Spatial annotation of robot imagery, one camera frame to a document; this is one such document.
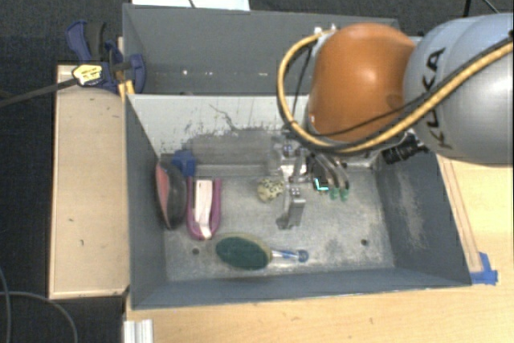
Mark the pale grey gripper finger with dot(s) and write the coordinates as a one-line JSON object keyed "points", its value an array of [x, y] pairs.
{"points": [[294, 211], [274, 164]]}

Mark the cream spotted ball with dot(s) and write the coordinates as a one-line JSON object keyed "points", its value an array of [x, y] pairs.
{"points": [[270, 189]]}

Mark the grey metal bin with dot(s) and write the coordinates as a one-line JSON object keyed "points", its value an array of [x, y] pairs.
{"points": [[345, 221]]}

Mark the purple and white stapler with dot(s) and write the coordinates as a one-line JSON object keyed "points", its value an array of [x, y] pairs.
{"points": [[204, 209]]}

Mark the blue plastic block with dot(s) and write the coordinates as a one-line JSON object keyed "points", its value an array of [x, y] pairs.
{"points": [[184, 162]]}

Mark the red and black oval object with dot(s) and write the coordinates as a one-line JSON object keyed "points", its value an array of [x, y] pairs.
{"points": [[172, 194]]}

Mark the pale wood board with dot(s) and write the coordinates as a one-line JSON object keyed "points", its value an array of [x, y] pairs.
{"points": [[90, 180]]}

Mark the black cylinder on white bracket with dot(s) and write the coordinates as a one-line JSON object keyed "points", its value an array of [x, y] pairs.
{"points": [[401, 152]]}

